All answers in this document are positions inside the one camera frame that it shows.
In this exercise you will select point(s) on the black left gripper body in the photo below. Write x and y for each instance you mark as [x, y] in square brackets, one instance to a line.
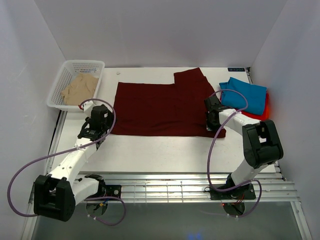
[109, 124]

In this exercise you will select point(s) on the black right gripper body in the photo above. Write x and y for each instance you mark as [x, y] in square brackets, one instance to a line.
[211, 126]

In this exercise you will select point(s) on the dark red t shirt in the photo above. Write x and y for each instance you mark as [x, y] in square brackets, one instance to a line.
[170, 110]

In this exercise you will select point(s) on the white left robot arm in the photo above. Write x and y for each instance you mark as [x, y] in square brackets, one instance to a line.
[57, 193]

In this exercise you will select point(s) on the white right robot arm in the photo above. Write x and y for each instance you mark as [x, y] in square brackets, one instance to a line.
[260, 141]

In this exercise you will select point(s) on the beige t shirt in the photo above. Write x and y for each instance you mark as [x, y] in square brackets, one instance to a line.
[83, 87]

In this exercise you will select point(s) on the folded blue t shirt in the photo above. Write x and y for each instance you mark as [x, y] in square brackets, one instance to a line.
[237, 94]

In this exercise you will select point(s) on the blue table label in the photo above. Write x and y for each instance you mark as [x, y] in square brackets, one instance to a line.
[236, 69]

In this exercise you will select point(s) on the folded orange red t shirt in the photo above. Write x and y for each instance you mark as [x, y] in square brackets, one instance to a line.
[266, 112]

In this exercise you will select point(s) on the white plastic basket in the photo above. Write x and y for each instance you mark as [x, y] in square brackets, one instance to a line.
[67, 73]

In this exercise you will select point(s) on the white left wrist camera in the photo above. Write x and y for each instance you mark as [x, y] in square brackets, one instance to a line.
[87, 108]

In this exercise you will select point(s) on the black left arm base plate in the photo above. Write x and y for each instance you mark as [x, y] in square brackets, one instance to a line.
[113, 190]

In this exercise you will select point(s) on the aluminium rail frame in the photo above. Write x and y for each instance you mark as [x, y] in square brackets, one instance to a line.
[192, 188]

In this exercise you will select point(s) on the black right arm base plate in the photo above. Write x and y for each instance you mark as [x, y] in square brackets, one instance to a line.
[245, 192]

